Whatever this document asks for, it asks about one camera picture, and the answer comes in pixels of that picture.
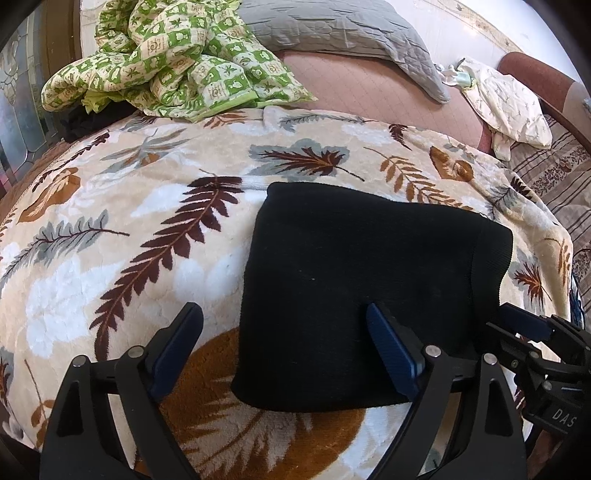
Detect patterned glass door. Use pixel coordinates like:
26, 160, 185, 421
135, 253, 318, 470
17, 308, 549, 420
0, 14, 61, 185

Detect brown striped bedsheet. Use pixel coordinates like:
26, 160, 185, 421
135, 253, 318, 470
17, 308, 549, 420
503, 115, 591, 278

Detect blue cloth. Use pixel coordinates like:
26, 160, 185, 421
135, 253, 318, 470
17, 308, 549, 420
570, 270, 591, 324

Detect leaf printed fleece blanket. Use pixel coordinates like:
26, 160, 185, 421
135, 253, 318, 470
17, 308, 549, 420
0, 106, 578, 480

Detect green patterned quilt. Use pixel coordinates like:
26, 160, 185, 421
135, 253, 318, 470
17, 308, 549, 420
41, 0, 317, 123

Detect small white and green cloth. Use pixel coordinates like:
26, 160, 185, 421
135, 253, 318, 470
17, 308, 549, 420
434, 58, 478, 89

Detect black pants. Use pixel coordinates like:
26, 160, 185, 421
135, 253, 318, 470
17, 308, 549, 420
231, 181, 514, 412

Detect pink quilted mattress pad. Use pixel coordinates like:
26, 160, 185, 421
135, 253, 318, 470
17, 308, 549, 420
263, 48, 490, 153

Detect cream floral pillow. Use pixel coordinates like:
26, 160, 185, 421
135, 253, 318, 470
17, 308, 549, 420
462, 58, 553, 161

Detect grey quilted pillow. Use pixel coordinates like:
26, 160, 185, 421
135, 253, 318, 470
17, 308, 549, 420
238, 0, 451, 103

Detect brown bed frame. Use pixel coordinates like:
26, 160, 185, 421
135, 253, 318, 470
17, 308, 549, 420
499, 52, 591, 153

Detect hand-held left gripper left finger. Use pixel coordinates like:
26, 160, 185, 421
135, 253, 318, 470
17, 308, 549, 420
39, 302, 205, 480

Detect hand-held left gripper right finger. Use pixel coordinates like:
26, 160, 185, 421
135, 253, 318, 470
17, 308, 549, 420
366, 302, 529, 480

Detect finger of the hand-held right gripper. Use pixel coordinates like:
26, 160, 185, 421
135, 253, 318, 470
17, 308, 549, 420
499, 302, 591, 366
486, 322, 563, 403

